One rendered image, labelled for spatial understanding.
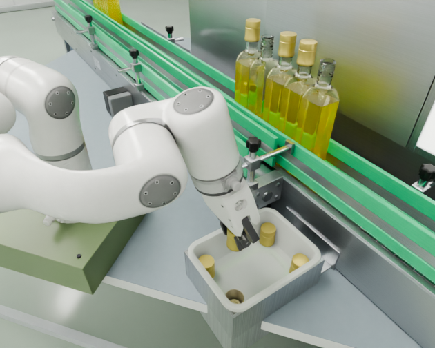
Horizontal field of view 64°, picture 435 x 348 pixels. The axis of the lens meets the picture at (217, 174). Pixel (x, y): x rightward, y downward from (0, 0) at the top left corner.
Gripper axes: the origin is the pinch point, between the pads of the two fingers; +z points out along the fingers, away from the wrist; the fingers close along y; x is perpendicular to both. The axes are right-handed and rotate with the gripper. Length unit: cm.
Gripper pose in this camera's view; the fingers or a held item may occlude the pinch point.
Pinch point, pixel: (236, 231)
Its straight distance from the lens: 62.3
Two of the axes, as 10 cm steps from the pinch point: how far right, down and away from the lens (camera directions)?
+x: -8.0, 5.5, -2.6
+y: -5.6, -5.2, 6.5
